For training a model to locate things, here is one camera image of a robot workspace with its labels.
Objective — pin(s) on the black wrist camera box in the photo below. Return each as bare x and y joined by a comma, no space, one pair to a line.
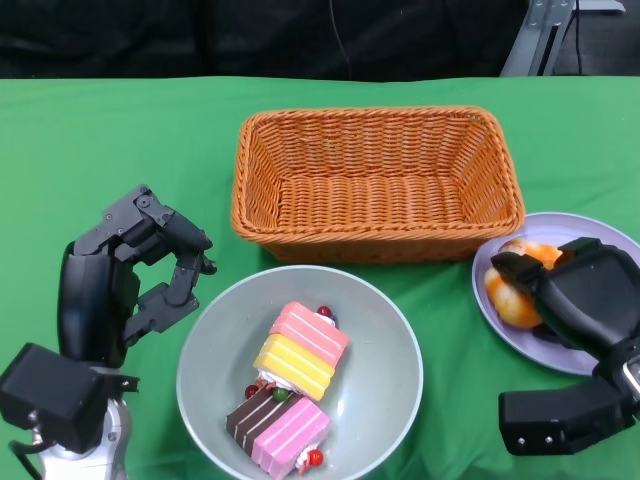
560,420
50,395

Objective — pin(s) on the grey-green round bowl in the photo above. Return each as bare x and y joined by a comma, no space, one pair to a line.
220,350

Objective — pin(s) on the green tablecloth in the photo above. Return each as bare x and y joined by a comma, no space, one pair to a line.
150,150

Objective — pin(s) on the grey metal stand frame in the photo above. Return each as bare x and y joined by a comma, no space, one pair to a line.
527,45

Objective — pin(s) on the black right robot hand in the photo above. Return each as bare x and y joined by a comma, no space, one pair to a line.
590,300

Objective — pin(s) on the white orange striped bun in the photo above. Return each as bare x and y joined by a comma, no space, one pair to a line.
510,300

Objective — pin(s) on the brown pink layered cake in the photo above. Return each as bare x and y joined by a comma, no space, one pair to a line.
277,430

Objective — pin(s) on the black backdrop cloth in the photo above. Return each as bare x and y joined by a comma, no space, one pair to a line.
150,35

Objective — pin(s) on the orange wicker basket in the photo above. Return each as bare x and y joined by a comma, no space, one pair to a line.
375,210

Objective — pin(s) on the white round plate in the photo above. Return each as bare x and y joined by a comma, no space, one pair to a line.
500,345

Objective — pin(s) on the pink yellow layered cake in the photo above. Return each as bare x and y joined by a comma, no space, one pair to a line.
302,350

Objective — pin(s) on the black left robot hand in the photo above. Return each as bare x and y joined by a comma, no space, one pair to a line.
85,305

